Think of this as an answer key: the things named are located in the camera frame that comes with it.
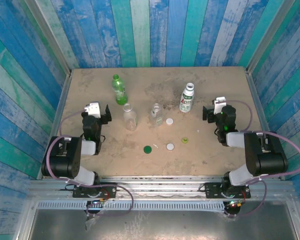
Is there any aluminium corner post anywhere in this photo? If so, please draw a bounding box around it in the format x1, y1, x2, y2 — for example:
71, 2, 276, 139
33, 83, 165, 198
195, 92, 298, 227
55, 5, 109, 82
24, 0, 72, 76
245, 0, 297, 74

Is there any slim clear labelled bottle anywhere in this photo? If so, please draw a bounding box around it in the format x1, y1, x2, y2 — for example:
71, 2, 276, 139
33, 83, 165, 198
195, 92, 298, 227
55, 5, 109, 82
150, 103, 164, 129

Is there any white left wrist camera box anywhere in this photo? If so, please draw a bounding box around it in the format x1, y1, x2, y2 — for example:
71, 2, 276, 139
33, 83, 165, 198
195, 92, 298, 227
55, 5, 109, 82
84, 101, 101, 118

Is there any white slotted cable duct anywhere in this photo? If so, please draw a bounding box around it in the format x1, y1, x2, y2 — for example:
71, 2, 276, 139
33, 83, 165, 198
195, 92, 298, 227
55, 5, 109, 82
37, 201, 225, 211

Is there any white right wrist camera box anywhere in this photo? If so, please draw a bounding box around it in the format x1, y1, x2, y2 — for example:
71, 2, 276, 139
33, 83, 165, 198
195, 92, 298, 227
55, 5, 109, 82
212, 96, 227, 115

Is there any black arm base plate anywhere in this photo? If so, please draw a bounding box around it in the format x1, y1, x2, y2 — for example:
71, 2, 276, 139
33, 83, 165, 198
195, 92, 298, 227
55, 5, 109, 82
204, 182, 251, 200
72, 183, 117, 199

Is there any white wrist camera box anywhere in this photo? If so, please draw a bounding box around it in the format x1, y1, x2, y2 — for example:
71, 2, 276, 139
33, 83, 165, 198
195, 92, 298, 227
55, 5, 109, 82
212, 96, 227, 115
84, 101, 101, 118

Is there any steel sheet panel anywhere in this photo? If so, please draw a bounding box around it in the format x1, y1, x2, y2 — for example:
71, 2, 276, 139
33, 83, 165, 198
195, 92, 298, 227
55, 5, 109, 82
29, 208, 299, 240

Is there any wide clear ribbed bottle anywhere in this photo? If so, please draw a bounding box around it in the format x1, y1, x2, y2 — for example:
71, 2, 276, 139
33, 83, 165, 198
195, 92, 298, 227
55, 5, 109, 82
123, 103, 138, 132

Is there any white AD milk bottle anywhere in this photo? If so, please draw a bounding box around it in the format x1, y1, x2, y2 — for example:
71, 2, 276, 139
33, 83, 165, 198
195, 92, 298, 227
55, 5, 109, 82
179, 82, 195, 114

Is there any green plastic bottle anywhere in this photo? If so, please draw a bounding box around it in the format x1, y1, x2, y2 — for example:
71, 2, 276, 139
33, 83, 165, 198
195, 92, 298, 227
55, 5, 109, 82
111, 73, 129, 106

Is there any aluminium mounting rail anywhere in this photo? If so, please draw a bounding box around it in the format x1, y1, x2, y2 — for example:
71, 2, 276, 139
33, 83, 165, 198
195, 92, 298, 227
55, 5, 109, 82
28, 174, 294, 202

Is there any aluminium table side rail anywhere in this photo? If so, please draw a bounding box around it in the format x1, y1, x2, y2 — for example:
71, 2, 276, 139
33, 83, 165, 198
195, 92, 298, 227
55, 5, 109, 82
245, 66, 285, 181
37, 72, 72, 180

